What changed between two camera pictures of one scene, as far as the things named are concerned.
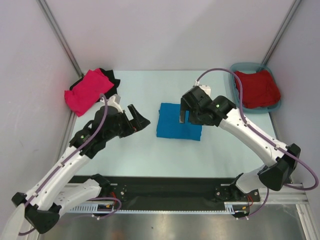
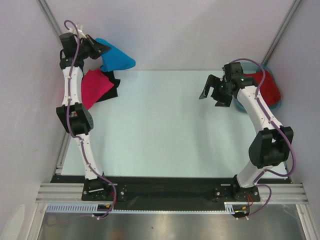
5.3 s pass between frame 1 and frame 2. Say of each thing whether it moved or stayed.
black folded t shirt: stayed
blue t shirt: moved
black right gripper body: moved
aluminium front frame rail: stayed
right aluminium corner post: stayed
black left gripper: moved
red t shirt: stayed
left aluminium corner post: stayed
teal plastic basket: stayed
